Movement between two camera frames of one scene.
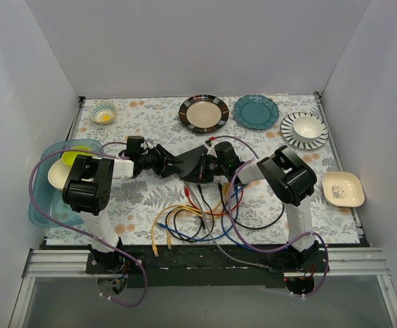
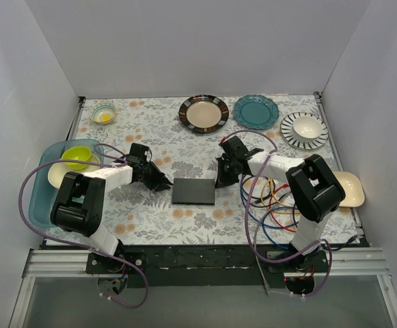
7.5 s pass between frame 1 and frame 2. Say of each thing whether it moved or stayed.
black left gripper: moved
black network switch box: moved
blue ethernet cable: moved
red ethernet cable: moved
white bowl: stayed
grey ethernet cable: moved
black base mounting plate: stayed
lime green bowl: stayed
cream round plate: stayed
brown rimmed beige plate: stayed
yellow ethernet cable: moved
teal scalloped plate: stayed
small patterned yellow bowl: stayed
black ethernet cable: moved
